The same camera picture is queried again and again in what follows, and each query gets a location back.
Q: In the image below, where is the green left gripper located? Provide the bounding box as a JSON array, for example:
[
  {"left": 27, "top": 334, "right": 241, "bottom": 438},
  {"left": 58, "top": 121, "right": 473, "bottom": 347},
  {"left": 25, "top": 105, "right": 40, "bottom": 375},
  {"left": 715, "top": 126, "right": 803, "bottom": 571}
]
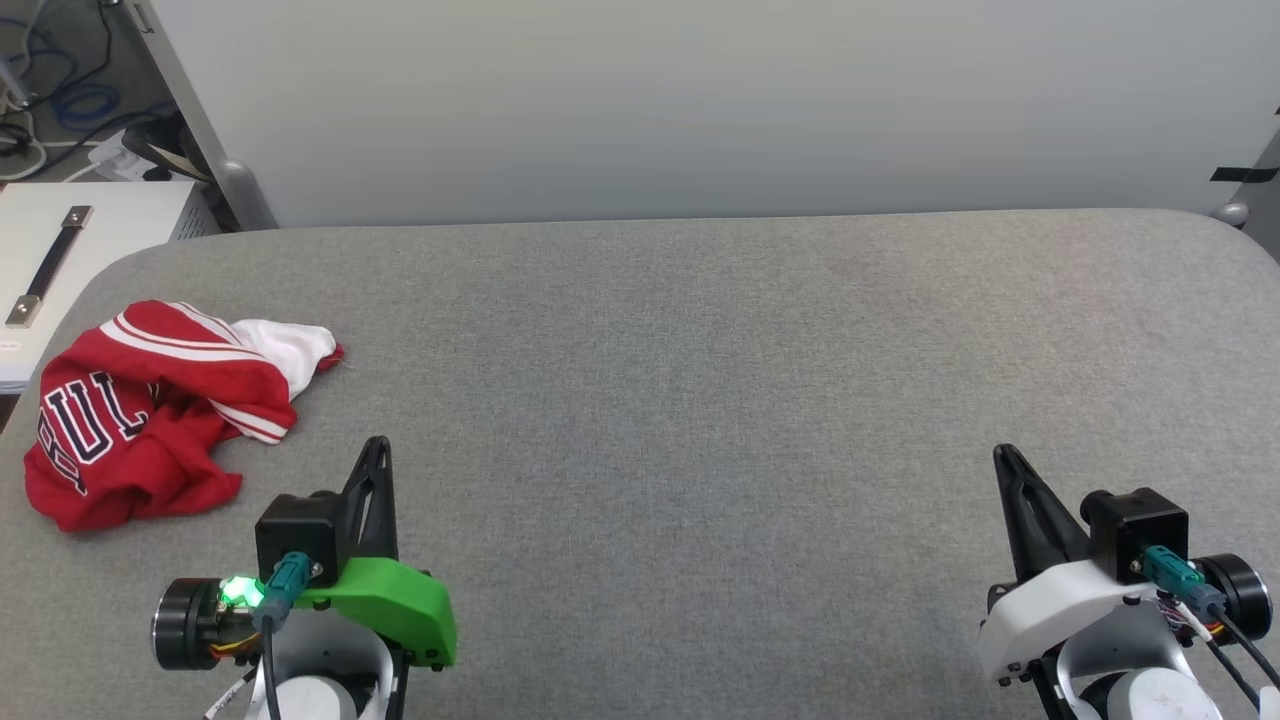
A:
[{"left": 152, "top": 436, "right": 458, "bottom": 671}]

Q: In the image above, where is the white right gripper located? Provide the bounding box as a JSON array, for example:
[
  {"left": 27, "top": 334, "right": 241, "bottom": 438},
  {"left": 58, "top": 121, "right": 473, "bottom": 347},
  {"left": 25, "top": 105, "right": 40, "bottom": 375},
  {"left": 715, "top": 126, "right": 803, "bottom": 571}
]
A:
[{"left": 975, "top": 445, "right": 1273, "bottom": 687}]

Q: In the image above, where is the red and white basketball jersey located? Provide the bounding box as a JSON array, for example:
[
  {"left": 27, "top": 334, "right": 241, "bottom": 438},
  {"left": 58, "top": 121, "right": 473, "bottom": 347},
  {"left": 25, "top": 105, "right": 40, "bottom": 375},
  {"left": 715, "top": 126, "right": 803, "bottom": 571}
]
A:
[{"left": 23, "top": 300, "right": 346, "bottom": 533}]

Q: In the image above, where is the grey fabric sofa cushion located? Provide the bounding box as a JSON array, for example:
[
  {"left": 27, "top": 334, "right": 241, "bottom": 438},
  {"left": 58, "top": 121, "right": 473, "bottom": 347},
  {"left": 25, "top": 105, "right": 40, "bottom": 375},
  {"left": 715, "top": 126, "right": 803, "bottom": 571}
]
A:
[{"left": 0, "top": 208, "right": 1280, "bottom": 720}]

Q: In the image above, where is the white equipment case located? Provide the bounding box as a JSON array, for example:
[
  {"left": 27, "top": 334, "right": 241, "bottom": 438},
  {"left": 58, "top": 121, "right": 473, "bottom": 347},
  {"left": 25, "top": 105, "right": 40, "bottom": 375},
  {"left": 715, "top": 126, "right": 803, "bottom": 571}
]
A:
[{"left": 0, "top": 180, "right": 217, "bottom": 393}]

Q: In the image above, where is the black floor device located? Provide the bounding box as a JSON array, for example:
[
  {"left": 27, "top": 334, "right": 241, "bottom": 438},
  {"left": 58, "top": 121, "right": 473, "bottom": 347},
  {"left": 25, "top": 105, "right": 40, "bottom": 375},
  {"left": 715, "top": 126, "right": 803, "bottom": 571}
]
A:
[{"left": 120, "top": 110, "right": 213, "bottom": 184}]

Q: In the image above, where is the white power strip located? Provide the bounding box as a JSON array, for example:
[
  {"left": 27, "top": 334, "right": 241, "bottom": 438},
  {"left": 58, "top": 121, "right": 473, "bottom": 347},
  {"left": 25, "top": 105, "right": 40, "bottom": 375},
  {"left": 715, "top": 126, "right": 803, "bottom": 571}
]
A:
[{"left": 88, "top": 130, "right": 163, "bottom": 184}]

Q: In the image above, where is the grey metal stand leg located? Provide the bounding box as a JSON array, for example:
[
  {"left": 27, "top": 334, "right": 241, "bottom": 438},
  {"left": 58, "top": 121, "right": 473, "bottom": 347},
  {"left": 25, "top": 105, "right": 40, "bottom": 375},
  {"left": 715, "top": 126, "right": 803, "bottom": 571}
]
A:
[{"left": 0, "top": 50, "right": 37, "bottom": 111}]

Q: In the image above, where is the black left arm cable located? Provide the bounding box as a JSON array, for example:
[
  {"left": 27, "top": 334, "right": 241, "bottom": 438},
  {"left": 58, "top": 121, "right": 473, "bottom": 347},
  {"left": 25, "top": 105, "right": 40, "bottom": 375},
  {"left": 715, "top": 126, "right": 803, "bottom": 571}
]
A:
[{"left": 205, "top": 552, "right": 313, "bottom": 720}]

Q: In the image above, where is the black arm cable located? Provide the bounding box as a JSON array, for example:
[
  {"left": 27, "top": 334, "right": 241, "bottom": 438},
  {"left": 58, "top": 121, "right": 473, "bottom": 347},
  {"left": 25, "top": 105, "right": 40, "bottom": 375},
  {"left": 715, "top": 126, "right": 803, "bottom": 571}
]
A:
[
  {"left": 205, "top": 552, "right": 313, "bottom": 720},
  {"left": 1140, "top": 545, "right": 1280, "bottom": 706}
]

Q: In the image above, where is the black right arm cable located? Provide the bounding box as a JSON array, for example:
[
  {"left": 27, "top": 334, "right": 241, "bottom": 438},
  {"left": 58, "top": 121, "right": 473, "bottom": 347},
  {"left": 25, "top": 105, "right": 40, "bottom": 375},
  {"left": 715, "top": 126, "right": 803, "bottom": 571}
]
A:
[{"left": 1140, "top": 545, "right": 1280, "bottom": 706}]

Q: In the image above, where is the black strap case handle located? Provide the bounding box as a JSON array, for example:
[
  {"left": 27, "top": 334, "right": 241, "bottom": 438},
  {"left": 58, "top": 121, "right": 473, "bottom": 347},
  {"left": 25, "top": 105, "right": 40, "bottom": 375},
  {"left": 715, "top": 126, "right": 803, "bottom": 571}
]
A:
[{"left": 5, "top": 205, "right": 94, "bottom": 329}]

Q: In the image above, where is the grey metal partition post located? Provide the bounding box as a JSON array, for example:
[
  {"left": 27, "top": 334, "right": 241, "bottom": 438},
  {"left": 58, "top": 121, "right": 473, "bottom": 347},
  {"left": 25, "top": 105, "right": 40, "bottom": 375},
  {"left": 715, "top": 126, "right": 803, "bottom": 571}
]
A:
[{"left": 128, "top": 0, "right": 278, "bottom": 232}]

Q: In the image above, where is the white floor cable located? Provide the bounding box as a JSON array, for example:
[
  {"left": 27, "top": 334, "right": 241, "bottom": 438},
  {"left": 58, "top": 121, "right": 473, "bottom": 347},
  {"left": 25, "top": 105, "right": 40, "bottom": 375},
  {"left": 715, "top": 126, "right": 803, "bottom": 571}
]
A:
[{"left": 0, "top": 108, "right": 96, "bottom": 183}]

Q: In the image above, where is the blue coiled cable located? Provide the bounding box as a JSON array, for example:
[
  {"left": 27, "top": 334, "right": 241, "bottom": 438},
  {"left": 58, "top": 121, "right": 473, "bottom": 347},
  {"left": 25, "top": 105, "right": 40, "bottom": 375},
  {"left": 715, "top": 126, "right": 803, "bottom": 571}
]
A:
[{"left": 50, "top": 84, "right": 123, "bottom": 132}]

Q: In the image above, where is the black floor cable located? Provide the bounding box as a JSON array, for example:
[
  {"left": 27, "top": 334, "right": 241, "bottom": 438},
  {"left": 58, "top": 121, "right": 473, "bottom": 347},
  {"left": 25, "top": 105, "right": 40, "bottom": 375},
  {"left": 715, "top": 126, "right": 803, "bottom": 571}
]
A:
[{"left": 0, "top": 0, "right": 116, "bottom": 101}]

